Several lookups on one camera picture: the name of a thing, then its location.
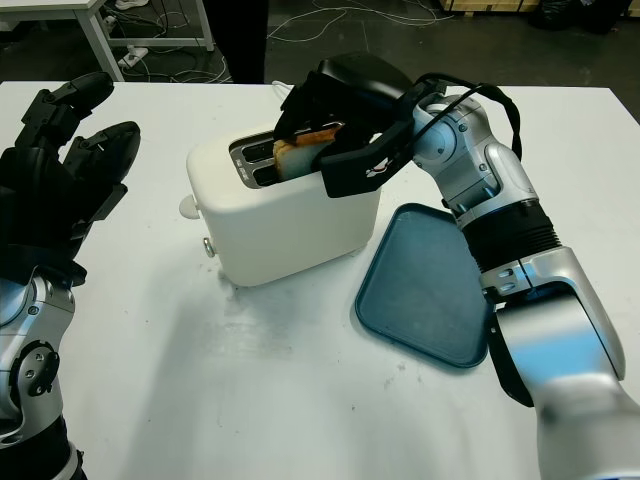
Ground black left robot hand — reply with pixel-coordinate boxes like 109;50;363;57
0;71;142;287

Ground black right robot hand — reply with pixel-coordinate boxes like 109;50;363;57
273;52;414;156

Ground toast slice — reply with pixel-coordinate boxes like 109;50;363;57
272;124;344;182

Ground person in beige jacket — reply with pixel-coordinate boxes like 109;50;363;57
212;0;269;84

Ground white two-slot toaster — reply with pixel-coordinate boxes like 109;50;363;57
178;127;384;289

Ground stacked wooden crates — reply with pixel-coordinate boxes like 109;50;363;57
438;0;541;13

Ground white power strip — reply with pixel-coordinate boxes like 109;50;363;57
118;45;150;69

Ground blue plastic tray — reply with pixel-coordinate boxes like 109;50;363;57
354;202;494;371

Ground black garbage bag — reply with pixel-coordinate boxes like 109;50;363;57
527;0;614;34

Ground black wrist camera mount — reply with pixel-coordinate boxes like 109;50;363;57
319;117;416;199

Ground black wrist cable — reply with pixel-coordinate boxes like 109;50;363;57
414;73;525;162

